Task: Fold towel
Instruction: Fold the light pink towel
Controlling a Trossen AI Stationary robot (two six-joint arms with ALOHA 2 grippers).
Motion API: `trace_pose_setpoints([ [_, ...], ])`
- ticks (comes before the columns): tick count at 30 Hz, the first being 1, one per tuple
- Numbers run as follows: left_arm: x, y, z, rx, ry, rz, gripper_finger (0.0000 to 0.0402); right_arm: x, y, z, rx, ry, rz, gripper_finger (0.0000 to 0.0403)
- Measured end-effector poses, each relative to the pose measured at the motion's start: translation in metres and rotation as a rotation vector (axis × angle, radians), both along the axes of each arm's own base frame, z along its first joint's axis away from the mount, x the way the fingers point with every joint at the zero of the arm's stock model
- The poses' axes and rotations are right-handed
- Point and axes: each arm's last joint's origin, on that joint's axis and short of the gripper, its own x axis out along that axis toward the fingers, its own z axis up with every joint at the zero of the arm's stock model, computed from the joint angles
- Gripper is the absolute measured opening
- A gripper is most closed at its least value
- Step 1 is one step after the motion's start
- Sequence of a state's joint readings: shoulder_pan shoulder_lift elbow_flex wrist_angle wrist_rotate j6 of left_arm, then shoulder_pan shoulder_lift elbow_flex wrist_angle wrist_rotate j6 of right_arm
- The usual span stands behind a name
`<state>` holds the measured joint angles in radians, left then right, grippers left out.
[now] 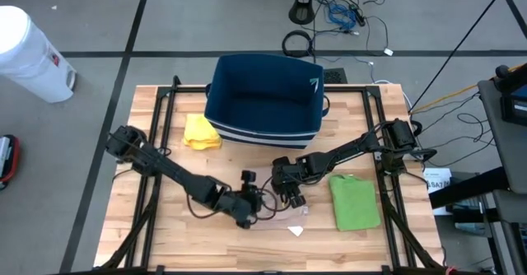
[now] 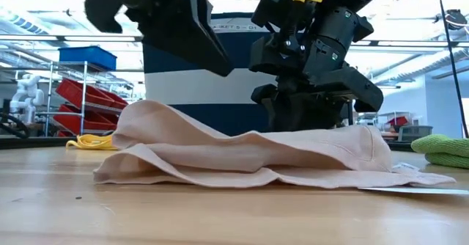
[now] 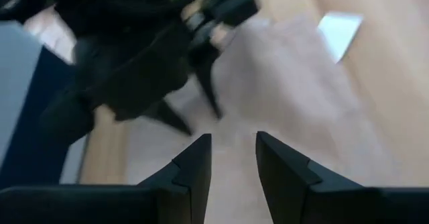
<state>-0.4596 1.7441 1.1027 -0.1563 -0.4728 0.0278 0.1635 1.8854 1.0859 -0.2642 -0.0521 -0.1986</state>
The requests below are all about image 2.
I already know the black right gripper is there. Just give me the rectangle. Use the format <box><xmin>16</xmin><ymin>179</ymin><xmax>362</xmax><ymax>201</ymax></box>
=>
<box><xmin>248</xmin><ymin>6</ymin><xmax>385</xmax><ymax>132</ymax></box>

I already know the navy white striped fabric basket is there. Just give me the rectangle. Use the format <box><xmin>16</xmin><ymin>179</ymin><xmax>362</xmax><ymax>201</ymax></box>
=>
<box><xmin>141</xmin><ymin>12</ymin><xmax>279</xmax><ymax>136</ymax></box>

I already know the tan cloth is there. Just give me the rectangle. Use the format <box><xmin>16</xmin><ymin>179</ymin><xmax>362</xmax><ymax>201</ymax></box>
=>
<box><xmin>92</xmin><ymin>99</ymin><xmax>457</xmax><ymax>190</ymax></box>

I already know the yellow microfibre towel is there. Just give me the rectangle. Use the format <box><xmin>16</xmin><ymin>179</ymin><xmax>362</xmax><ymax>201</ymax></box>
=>
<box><xmin>65</xmin><ymin>134</ymin><xmax>118</xmax><ymax>151</ymax></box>

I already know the green microfibre towel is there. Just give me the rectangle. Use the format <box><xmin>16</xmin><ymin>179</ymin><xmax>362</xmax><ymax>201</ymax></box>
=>
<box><xmin>410</xmin><ymin>134</ymin><xmax>469</xmax><ymax>170</ymax></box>

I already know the blue plastic bin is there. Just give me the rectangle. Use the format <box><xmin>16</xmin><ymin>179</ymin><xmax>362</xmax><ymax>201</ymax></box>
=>
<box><xmin>58</xmin><ymin>45</ymin><xmax>118</xmax><ymax>72</ymax></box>

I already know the small red plastic bin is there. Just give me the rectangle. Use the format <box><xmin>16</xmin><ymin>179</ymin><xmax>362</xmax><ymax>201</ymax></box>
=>
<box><xmin>97</xmin><ymin>89</ymin><xmax>130</xmax><ymax>111</ymax></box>
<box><xmin>100</xmin><ymin>112</ymin><xmax>121</xmax><ymax>131</ymax></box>

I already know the red box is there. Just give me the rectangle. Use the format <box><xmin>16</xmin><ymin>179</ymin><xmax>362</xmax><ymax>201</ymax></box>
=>
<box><xmin>388</xmin><ymin>115</ymin><xmax>410</xmax><ymax>128</ymax></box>

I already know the large red plastic bin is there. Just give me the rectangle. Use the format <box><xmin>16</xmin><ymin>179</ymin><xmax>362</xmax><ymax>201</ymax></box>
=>
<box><xmin>53</xmin><ymin>104</ymin><xmax>117</xmax><ymax>134</ymax></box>
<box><xmin>55</xmin><ymin>78</ymin><xmax>115</xmax><ymax>109</ymax></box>

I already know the grey bin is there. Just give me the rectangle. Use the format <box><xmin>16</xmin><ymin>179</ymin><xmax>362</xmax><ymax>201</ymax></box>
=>
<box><xmin>397</xmin><ymin>125</ymin><xmax>434</xmax><ymax>142</ymax></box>

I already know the thin black pole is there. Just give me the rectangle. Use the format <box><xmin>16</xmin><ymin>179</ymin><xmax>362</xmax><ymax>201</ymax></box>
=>
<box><xmin>435</xmin><ymin>0</ymin><xmax>469</xmax><ymax>138</ymax></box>

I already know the metal wire shelf rack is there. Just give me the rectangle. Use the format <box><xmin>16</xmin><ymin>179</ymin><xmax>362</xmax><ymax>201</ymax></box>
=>
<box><xmin>34</xmin><ymin>60</ymin><xmax>135</xmax><ymax>136</ymax></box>

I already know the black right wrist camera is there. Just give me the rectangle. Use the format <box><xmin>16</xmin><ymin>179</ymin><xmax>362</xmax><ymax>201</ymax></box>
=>
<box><xmin>251</xmin><ymin>0</ymin><xmax>298</xmax><ymax>28</ymax></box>

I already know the thick black cable loop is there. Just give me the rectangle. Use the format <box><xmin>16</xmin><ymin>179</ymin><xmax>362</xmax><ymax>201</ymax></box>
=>
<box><xmin>0</xmin><ymin>111</ymin><xmax>31</xmax><ymax>139</ymax></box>

